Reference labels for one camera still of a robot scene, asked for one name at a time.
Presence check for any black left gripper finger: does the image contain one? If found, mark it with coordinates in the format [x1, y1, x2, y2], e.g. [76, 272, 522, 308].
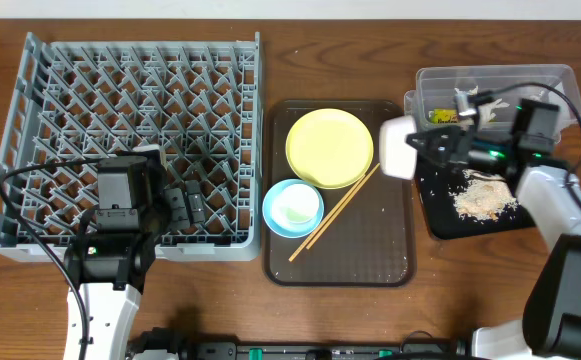
[164, 188, 190, 231]
[185, 180, 206, 223]

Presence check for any white cup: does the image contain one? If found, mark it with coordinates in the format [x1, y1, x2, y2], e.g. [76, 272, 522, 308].
[379, 115, 417, 180]

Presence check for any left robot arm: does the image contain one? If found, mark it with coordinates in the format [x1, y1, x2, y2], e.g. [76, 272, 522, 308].
[64, 145, 195, 359]

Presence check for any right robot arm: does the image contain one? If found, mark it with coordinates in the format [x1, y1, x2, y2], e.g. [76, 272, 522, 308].
[406, 127, 581, 359]

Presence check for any black waste tray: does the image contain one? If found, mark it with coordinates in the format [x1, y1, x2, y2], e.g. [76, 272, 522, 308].
[415, 157, 534, 240]

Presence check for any grey plastic dishwasher rack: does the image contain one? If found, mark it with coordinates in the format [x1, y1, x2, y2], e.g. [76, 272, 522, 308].
[0, 35, 264, 262]

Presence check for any yellow snack wrapper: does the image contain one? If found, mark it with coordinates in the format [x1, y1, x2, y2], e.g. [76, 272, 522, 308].
[428, 108, 459, 124]

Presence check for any crumpled white tissue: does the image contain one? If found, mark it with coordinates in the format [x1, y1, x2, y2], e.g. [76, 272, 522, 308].
[455, 86, 510, 124]

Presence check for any clear plastic bin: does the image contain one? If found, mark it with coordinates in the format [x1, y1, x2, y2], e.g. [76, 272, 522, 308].
[404, 64, 581, 141]

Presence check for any food scraps rice pile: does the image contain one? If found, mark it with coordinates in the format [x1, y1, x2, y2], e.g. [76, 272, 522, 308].
[451, 169, 518, 222]

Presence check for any light blue bowl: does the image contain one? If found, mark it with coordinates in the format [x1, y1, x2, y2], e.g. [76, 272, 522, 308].
[262, 179, 325, 238]

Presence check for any wooden chopstick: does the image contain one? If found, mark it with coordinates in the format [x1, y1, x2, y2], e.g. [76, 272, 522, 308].
[306, 164, 379, 249]
[288, 164, 380, 262]

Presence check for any yellow round plate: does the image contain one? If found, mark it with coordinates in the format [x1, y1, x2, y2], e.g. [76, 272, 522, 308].
[285, 108, 374, 189]

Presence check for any brown plastic tray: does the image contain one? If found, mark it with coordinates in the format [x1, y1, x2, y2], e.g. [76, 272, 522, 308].
[262, 100, 416, 287]

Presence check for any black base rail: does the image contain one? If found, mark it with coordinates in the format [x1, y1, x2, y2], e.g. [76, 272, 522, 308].
[124, 328, 471, 360]

